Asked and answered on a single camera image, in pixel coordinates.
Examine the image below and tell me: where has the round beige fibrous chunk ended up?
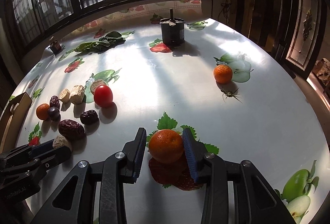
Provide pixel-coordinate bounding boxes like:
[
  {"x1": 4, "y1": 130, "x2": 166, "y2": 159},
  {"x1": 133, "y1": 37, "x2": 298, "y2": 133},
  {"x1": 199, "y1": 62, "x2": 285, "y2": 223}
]
[{"x1": 53, "y1": 135, "x2": 73, "y2": 152}]

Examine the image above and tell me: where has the orange mandarin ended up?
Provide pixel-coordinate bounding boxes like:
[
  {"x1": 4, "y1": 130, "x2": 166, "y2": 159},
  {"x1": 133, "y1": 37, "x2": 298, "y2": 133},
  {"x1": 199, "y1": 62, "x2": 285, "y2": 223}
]
[
  {"x1": 148, "y1": 129, "x2": 184, "y2": 164},
  {"x1": 213, "y1": 64, "x2": 233, "y2": 84}
]

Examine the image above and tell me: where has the large red jujube date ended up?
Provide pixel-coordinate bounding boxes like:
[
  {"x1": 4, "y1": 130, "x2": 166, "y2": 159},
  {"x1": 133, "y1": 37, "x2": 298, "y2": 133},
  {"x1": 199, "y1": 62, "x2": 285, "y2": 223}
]
[{"x1": 58, "y1": 119, "x2": 85, "y2": 141}]

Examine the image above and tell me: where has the small orange kumquat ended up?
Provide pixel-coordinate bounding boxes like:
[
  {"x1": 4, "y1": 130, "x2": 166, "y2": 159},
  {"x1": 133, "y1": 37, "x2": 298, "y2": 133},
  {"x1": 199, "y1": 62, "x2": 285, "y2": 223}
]
[{"x1": 36, "y1": 103, "x2": 50, "y2": 121}]

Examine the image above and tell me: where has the dark round plum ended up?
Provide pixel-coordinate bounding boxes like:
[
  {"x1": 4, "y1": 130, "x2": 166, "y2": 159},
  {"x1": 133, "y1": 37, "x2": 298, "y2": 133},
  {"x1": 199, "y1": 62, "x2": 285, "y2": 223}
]
[{"x1": 48, "y1": 107, "x2": 60, "y2": 121}]

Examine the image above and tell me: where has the brown cardboard box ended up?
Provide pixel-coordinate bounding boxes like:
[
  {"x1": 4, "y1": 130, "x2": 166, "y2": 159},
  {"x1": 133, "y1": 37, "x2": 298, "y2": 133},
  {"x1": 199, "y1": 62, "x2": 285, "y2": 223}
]
[{"x1": 0, "y1": 92, "x2": 32, "y2": 153}]

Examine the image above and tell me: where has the small dark red date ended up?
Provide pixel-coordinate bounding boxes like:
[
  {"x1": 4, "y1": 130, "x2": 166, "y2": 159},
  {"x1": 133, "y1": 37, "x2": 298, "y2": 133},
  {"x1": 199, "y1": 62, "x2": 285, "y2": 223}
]
[{"x1": 49, "y1": 95, "x2": 60, "y2": 109}]

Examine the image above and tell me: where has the dark red jujube date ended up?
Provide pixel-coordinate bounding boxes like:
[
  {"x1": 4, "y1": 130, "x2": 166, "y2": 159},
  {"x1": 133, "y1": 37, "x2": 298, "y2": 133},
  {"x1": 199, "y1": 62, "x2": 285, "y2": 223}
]
[{"x1": 80, "y1": 110, "x2": 98, "y2": 125}]

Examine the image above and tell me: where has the small beige chunk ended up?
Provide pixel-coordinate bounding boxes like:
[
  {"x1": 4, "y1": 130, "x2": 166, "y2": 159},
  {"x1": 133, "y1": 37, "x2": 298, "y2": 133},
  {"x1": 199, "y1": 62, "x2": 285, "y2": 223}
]
[{"x1": 59, "y1": 89, "x2": 71, "y2": 103}]

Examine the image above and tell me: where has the red cherry tomato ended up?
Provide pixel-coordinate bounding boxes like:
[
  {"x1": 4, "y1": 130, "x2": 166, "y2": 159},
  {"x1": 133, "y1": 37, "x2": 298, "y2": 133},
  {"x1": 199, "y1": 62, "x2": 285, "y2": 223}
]
[{"x1": 94, "y1": 85, "x2": 113, "y2": 107}]

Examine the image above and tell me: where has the fruit print tablecloth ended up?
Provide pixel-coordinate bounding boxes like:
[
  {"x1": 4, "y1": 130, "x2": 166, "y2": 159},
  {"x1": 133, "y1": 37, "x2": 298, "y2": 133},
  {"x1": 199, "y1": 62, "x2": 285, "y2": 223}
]
[{"x1": 4, "y1": 0, "x2": 330, "y2": 224}]

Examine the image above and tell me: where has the beige block chunk middle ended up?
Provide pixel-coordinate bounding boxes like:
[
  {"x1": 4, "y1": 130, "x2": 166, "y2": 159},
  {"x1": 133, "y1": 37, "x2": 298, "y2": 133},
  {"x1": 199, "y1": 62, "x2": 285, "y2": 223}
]
[{"x1": 69, "y1": 85, "x2": 85, "y2": 104}]

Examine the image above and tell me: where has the round beige chunk slice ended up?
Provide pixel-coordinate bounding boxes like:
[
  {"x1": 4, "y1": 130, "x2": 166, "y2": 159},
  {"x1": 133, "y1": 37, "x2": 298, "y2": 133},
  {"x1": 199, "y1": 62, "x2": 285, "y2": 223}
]
[{"x1": 90, "y1": 79, "x2": 107, "y2": 95}]

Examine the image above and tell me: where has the dark bottle with cork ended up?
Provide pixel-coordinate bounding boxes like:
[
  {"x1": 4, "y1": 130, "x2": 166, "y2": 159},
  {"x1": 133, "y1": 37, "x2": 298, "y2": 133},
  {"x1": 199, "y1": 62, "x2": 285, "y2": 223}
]
[{"x1": 49, "y1": 36, "x2": 63, "y2": 55}]

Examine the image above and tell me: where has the green leafy vegetable bunch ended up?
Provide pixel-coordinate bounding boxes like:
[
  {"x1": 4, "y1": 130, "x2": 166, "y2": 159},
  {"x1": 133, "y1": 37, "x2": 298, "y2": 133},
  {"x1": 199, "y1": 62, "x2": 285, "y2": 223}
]
[{"x1": 74, "y1": 31, "x2": 126, "y2": 53}]

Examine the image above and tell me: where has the black cup with stick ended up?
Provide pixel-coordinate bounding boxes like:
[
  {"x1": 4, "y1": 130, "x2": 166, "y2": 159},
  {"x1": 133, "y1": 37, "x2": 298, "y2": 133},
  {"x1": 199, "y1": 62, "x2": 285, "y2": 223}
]
[{"x1": 159, "y1": 9, "x2": 185, "y2": 47}]

